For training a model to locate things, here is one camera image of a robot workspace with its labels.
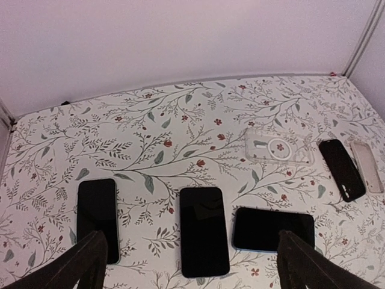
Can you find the black phone case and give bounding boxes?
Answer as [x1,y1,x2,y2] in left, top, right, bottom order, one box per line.
[318,139,366,202]

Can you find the right aluminium frame post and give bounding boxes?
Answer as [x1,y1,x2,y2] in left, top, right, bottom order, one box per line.
[341,0,384,78]

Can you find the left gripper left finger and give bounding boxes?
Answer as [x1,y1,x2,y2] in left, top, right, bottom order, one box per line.
[6,231,108,289]

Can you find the transparent magsafe phone case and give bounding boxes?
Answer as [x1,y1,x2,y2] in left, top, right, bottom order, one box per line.
[245,128,315,166]

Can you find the left aluminium frame post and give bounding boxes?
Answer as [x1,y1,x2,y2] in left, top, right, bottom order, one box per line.
[1,100,16,170]

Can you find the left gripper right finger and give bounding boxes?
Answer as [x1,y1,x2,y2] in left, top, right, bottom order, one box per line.
[277,230,376,289]

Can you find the floral patterned table mat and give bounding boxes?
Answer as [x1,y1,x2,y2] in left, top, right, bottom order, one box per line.
[1,76,384,288]

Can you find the white clear phone case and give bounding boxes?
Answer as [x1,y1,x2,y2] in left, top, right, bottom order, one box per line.
[350,140,384,194]

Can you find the aluminium frame post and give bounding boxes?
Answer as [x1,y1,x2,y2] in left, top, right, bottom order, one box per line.
[341,0,384,78]
[1,100,16,170]

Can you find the dark teal phone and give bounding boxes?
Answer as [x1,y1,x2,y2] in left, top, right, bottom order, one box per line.
[76,178,120,264]

